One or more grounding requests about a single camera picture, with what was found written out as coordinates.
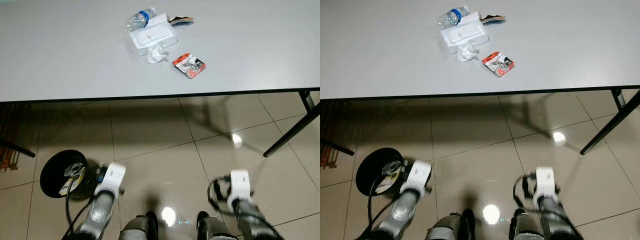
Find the yellow white trash wrapper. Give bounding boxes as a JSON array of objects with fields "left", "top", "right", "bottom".
[
  {"left": 58, "top": 162, "right": 87, "bottom": 196},
  {"left": 375, "top": 160, "right": 402, "bottom": 195}
]

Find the black round rubbish bin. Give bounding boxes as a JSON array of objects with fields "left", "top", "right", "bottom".
[
  {"left": 39, "top": 149, "right": 99, "bottom": 200},
  {"left": 354, "top": 147, "right": 407, "bottom": 199}
]

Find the robot right leg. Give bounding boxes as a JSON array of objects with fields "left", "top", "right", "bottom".
[
  {"left": 195, "top": 210, "right": 239, "bottom": 240},
  {"left": 508, "top": 208, "right": 544, "bottom": 240}
]

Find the robot leg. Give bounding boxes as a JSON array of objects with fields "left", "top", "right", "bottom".
[
  {"left": 508, "top": 208, "right": 544, "bottom": 240},
  {"left": 195, "top": 210, "right": 239, "bottom": 240},
  {"left": 425, "top": 209, "right": 477, "bottom": 240},
  {"left": 118, "top": 211, "right": 161, "bottom": 240}
]

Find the robot left leg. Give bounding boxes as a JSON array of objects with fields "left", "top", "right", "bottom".
[
  {"left": 425, "top": 209, "right": 477, "bottom": 240},
  {"left": 118, "top": 211, "right": 161, "bottom": 240}
]

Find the black table leg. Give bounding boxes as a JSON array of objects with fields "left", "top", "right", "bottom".
[
  {"left": 263, "top": 90, "right": 321, "bottom": 158},
  {"left": 580, "top": 88, "right": 640, "bottom": 156}
]

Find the red snack packet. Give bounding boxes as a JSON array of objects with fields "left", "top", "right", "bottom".
[
  {"left": 482, "top": 51, "right": 516, "bottom": 78},
  {"left": 172, "top": 53, "right": 207, "bottom": 80}
]

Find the crumpled white tissue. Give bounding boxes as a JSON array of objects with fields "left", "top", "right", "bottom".
[
  {"left": 147, "top": 46, "right": 169, "bottom": 65},
  {"left": 457, "top": 44, "right": 480, "bottom": 63}
]

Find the clear plastic water bottle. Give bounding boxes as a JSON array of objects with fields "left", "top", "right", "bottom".
[
  {"left": 126, "top": 7, "right": 157, "bottom": 32},
  {"left": 437, "top": 5, "right": 471, "bottom": 30}
]

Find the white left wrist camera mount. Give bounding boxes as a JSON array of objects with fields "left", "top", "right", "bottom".
[
  {"left": 94, "top": 162, "right": 127, "bottom": 197},
  {"left": 401, "top": 160, "right": 433, "bottom": 196}
]

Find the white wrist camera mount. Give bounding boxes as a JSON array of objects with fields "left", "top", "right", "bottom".
[
  {"left": 534, "top": 166, "right": 559, "bottom": 209},
  {"left": 401, "top": 160, "right": 433, "bottom": 196},
  {"left": 227, "top": 169, "right": 254, "bottom": 212},
  {"left": 94, "top": 162, "right": 127, "bottom": 197}
]

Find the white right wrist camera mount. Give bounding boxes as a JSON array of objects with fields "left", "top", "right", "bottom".
[
  {"left": 227, "top": 169, "right": 254, "bottom": 212},
  {"left": 534, "top": 166, "right": 559, "bottom": 209}
]

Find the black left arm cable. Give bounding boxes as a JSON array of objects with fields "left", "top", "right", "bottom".
[
  {"left": 61, "top": 169, "right": 97, "bottom": 240},
  {"left": 358, "top": 172, "right": 397, "bottom": 240}
]

